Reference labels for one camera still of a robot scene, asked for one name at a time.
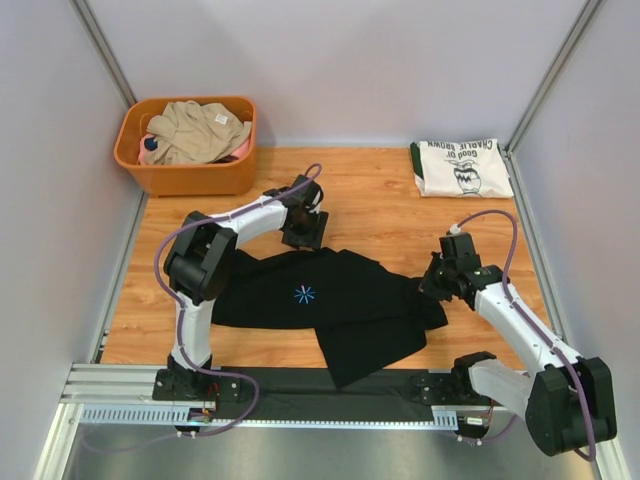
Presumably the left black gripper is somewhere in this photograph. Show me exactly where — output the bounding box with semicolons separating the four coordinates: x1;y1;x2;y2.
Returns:
280;207;327;253

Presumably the black t shirt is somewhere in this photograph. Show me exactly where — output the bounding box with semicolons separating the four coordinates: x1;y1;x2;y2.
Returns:
211;248;448;389

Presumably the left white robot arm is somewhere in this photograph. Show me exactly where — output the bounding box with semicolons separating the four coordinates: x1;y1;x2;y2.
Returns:
152;173;329;401

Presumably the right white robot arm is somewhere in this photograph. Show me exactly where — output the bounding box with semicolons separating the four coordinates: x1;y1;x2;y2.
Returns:
421;232;618;456

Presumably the pink garment in basket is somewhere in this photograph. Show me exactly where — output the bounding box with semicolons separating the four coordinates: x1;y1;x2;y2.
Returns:
138;134;250;164

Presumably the folded white printed t shirt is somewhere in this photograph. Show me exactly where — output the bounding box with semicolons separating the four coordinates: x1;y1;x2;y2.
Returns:
409;139;513;199

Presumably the orange plastic basket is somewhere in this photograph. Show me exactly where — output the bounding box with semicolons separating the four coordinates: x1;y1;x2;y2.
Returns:
114;96;256;197

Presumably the beige shirt in basket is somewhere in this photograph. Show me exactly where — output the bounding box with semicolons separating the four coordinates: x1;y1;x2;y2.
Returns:
142;100;253;166

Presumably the black base cloth strip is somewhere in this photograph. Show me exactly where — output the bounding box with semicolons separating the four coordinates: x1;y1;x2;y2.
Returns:
223;367;463;422

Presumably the blue garment in basket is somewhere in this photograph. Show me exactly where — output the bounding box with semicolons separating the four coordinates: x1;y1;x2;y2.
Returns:
144;138;158;151

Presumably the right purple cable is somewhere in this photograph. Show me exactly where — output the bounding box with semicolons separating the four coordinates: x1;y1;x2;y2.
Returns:
449;208;599;462

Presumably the purple cable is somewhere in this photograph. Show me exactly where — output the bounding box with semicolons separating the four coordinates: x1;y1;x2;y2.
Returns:
449;208;599;462
79;163;324;454

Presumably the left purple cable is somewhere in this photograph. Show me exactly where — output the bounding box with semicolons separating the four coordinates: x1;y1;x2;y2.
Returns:
79;163;324;454

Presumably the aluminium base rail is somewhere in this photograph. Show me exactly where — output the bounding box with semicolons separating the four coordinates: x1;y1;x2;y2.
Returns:
59;362;521;432

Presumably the left aluminium corner post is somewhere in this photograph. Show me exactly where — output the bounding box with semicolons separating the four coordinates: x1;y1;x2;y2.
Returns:
70;0;136;107

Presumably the aluminium corner post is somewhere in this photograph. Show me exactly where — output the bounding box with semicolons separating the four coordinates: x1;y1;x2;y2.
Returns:
70;0;136;107
506;0;606;158

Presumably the right aluminium corner post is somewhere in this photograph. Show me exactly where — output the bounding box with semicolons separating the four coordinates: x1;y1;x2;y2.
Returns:
506;0;606;158

